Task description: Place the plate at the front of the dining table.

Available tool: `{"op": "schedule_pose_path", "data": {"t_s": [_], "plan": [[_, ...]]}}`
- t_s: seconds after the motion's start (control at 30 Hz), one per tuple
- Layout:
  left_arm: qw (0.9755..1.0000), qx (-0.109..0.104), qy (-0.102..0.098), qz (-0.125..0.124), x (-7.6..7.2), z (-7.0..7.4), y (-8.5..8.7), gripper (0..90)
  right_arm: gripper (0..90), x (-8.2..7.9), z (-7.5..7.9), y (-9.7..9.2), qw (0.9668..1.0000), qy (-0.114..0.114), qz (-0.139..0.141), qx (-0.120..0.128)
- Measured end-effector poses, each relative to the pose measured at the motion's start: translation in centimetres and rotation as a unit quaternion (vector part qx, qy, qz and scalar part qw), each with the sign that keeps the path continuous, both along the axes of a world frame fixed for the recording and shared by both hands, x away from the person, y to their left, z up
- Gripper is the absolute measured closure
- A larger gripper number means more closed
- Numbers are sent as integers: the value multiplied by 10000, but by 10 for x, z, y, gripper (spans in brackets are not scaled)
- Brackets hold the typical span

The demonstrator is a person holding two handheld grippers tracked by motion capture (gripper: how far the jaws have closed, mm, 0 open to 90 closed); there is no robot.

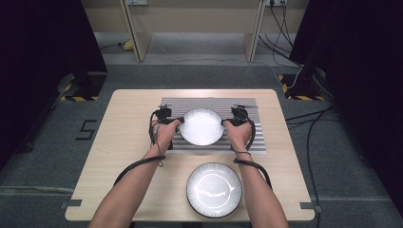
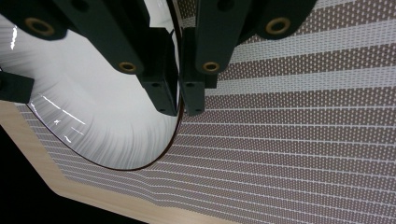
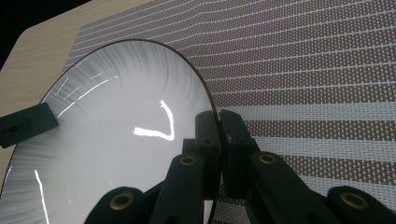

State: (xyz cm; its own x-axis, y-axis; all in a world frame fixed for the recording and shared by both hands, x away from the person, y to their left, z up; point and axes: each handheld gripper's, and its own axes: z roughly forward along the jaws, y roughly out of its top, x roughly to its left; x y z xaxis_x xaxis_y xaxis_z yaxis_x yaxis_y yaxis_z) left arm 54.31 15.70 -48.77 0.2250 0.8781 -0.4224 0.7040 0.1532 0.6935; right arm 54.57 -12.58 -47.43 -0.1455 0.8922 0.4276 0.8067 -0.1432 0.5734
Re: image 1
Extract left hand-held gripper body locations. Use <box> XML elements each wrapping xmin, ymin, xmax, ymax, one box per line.
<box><xmin>154</xmin><ymin>103</ymin><xmax>174</xmax><ymax>124</ymax></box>

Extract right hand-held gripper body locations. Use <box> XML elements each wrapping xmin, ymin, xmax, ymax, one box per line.
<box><xmin>230</xmin><ymin>104</ymin><xmax>252</xmax><ymax>126</ymax></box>

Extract white plate dark rim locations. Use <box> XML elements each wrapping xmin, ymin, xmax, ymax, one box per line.
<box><xmin>179</xmin><ymin>107</ymin><xmax>225</xmax><ymax>147</ymax></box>
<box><xmin>185</xmin><ymin>161</ymin><xmax>243</xmax><ymax>219</ymax></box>

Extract person's right hand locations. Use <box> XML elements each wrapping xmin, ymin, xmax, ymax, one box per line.
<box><xmin>222</xmin><ymin>121</ymin><xmax>254</xmax><ymax>154</ymax></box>

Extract person's left hand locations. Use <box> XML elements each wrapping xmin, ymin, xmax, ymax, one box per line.
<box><xmin>151</xmin><ymin>119</ymin><xmax>182</xmax><ymax>157</ymax></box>

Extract grey striped placemat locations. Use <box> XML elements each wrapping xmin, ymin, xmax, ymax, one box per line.
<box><xmin>151</xmin><ymin>97</ymin><xmax>267</xmax><ymax>156</ymax></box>

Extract stand base with hazard tape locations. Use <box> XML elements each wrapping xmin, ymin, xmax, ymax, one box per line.
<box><xmin>278</xmin><ymin>73</ymin><xmax>326</xmax><ymax>102</ymax></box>
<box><xmin>59</xmin><ymin>70</ymin><xmax>107</xmax><ymax>103</ymax></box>

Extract grey tape strip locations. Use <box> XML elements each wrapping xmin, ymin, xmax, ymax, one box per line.
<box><xmin>299</xmin><ymin>201</ymin><xmax>323</xmax><ymax>214</ymax></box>
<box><xmin>60</xmin><ymin>199</ymin><xmax>83</xmax><ymax>210</ymax></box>

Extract black curtain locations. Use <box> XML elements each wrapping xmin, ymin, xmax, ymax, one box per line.
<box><xmin>0</xmin><ymin>0</ymin><xmax>109</xmax><ymax>174</ymax></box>
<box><xmin>288</xmin><ymin>0</ymin><xmax>403</xmax><ymax>219</ymax></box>

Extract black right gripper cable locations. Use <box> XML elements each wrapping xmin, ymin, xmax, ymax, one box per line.
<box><xmin>233</xmin><ymin>116</ymin><xmax>274</xmax><ymax>192</ymax></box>

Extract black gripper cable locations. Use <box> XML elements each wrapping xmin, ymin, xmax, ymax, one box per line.
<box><xmin>112</xmin><ymin>109</ymin><xmax>167</xmax><ymax>188</ymax></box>
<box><xmin>233</xmin><ymin>116</ymin><xmax>274</xmax><ymax>192</ymax></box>

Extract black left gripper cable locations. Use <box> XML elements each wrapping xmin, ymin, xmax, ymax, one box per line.
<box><xmin>112</xmin><ymin>109</ymin><xmax>167</xmax><ymax>188</ymax></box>

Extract white floor cable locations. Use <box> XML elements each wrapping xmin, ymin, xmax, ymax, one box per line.
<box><xmin>151</xmin><ymin>39</ymin><xmax>304</xmax><ymax>90</ymax></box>

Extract beige wooden desk frame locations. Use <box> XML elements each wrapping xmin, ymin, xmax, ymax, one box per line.
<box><xmin>119</xmin><ymin>0</ymin><xmax>267</xmax><ymax>63</ymax></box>

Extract black floor cables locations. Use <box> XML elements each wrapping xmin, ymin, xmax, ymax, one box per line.
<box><xmin>284</xmin><ymin>105</ymin><xmax>338</xmax><ymax>228</ymax></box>

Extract thin black floor cable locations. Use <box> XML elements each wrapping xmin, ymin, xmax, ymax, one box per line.
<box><xmin>100</xmin><ymin>41</ymin><xmax>125</xmax><ymax>51</ymax></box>

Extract black socket cables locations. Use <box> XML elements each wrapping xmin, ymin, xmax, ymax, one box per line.
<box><xmin>258</xmin><ymin>3</ymin><xmax>302</xmax><ymax>68</ymax></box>

